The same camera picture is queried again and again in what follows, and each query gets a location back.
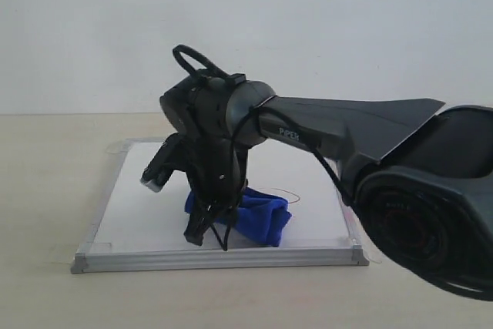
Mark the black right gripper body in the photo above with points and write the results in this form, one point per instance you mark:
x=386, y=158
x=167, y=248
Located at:
x=216, y=168

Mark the blue microfiber cloth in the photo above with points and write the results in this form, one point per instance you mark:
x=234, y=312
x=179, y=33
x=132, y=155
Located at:
x=260, y=217

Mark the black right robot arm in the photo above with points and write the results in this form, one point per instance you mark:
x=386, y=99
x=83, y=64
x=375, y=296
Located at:
x=417, y=175

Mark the clear tape near right corner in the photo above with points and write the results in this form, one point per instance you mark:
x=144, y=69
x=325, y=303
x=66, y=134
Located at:
x=366, y=254

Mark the clear tape near left corner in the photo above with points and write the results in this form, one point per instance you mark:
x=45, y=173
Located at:
x=86, y=254

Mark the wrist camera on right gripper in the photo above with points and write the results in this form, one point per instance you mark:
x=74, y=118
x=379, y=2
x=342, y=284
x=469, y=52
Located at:
x=169, y=158

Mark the white board with aluminium frame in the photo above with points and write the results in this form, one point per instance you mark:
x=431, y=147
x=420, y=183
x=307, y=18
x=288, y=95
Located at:
x=175, y=204

